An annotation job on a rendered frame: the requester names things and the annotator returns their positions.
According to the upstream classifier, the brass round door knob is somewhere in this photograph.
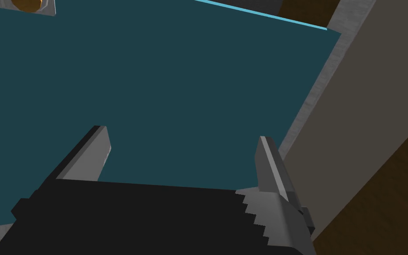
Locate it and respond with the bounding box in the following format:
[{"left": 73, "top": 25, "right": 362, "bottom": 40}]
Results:
[{"left": 11, "top": 0, "right": 43, "bottom": 13}]

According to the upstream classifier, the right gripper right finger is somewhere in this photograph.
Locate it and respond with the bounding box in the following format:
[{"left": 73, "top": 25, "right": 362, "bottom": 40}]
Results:
[{"left": 254, "top": 135, "right": 302, "bottom": 210}]

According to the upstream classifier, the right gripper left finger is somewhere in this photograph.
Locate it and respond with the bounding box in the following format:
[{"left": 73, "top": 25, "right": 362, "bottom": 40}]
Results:
[{"left": 46, "top": 125, "right": 112, "bottom": 182}]

